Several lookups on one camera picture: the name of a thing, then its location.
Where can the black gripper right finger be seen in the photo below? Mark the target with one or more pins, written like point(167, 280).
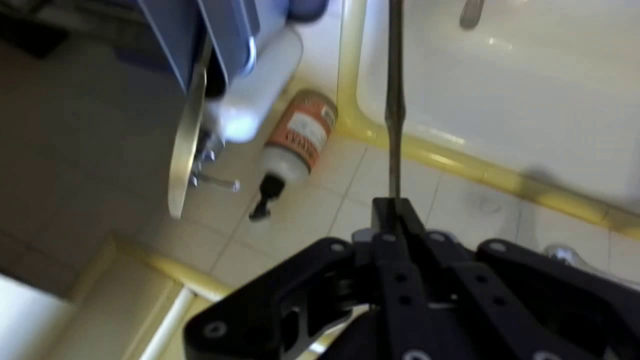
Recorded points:
point(533, 293)

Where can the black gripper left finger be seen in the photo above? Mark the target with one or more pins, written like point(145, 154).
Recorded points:
point(233, 327)

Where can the white ceramic sink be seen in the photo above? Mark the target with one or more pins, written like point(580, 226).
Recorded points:
point(533, 100)

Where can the soap dispenser bottle, orange label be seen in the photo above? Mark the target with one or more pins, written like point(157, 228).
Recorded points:
point(302, 132)

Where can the white plastic bottle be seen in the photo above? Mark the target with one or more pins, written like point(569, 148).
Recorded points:
point(253, 92)

